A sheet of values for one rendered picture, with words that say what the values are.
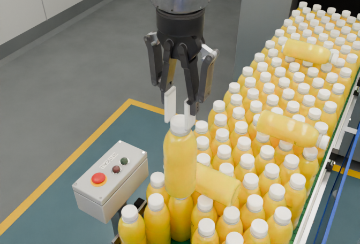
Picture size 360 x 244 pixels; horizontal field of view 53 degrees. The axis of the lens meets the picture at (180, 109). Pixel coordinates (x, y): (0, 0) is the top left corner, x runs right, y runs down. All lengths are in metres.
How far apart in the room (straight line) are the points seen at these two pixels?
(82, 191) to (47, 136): 1.92
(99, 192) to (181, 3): 0.58
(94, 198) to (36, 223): 1.42
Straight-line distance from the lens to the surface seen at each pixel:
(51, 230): 2.30
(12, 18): 3.97
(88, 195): 0.97
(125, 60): 3.61
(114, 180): 0.98
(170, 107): 0.68
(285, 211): 0.94
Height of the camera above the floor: 1.84
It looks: 39 degrees down
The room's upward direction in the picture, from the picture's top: straight up
